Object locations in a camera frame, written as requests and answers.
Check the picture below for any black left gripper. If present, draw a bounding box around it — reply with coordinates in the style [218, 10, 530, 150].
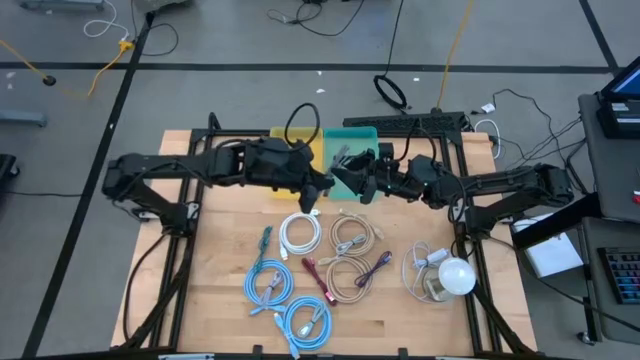
[245, 137, 337, 215]

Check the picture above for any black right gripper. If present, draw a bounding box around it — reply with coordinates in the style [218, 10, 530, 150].
[330, 143, 410, 205]

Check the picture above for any beige USB cable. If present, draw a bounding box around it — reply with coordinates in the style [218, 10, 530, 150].
[318, 253, 375, 305]
[327, 209, 386, 260]

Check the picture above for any white USB cable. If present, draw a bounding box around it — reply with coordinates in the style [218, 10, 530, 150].
[277, 208, 324, 262]

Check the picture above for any light grey short cable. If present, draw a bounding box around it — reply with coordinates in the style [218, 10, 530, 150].
[334, 233, 369, 256]

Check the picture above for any teal short USB cable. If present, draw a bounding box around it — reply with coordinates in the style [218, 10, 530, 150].
[254, 225, 275, 274]

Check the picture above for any red short USB cable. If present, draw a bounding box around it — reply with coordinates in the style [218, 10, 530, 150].
[301, 256, 339, 307]

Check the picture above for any purple short USB cable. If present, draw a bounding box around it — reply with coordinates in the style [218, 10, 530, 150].
[353, 249, 394, 290]

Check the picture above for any light blue cable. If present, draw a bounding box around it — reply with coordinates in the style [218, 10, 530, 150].
[242, 257, 296, 317]
[272, 294, 334, 360]

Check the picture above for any teal translucent plastic bin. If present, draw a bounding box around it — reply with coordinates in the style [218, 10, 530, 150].
[322, 126, 384, 203]

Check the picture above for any yellow translucent plastic bin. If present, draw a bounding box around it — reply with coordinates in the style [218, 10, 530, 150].
[269, 126, 327, 200]

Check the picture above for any white box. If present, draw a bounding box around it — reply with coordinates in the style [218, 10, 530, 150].
[510, 213, 585, 280]

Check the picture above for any grey cart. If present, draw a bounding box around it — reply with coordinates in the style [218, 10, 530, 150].
[577, 92, 640, 346]

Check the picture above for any black laptop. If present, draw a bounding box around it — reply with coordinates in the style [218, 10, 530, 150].
[595, 63, 640, 141]

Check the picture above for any keyboard with coloured keys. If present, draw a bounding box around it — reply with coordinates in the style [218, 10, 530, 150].
[596, 245, 640, 306]

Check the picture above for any grey metal foot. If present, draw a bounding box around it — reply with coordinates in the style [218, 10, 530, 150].
[0, 109, 49, 128]

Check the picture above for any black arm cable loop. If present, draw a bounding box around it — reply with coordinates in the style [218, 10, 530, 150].
[283, 101, 322, 150]

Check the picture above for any black perforated metal bracket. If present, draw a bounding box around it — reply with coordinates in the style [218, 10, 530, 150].
[342, 110, 467, 146]

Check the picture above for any black coiled cable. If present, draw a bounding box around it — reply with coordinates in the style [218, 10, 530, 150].
[372, 0, 409, 112]

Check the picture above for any black aluminium table frame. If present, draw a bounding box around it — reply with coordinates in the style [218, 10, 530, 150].
[110, 112, 541, 360]

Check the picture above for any black tangled cable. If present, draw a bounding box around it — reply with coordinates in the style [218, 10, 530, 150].
[265, 0, 367, 38]

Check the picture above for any white looped cable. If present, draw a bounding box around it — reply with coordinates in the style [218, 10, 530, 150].
[472, 118, 502, 161]

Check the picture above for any yellow hanging power cable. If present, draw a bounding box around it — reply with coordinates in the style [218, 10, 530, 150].
[435, 0, 476, 112]

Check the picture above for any black cable bundle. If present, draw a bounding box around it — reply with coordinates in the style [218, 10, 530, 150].
[491, 88, 587, 194]

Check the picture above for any black thin cable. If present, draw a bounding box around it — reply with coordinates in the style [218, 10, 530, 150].
[130, 0, 180, 58]

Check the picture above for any yellow extension cord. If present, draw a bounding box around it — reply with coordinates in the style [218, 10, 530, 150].
[0, 38, 136, 99]

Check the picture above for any white thin cable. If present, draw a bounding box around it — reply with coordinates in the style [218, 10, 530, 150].
[82, 0, 131, 42]

